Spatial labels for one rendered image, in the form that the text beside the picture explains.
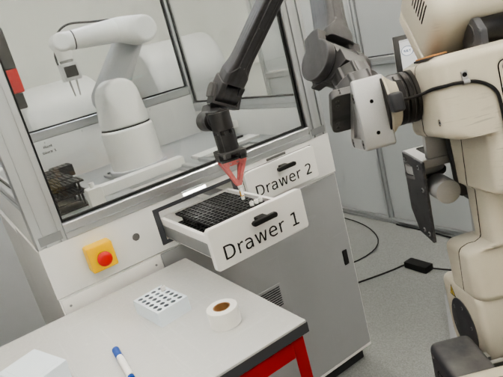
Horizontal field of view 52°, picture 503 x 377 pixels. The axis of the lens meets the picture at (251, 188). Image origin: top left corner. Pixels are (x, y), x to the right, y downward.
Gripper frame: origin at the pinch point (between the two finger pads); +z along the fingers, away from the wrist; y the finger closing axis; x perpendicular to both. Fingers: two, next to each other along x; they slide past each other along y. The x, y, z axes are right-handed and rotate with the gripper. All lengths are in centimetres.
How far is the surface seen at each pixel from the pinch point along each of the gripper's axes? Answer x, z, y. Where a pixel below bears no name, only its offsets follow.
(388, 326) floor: 60, 96, -51
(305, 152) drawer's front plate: 33.3, 5.1, -28.9
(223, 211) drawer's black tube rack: -5.3, 7.4, -4.1
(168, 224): -19.8, 8.2, -14.1
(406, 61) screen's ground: 77, -15, -26
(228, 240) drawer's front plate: -10.0, 9.5, 14.1
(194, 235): -15.9, 9.2, 2.1
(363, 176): 124, 63, -159
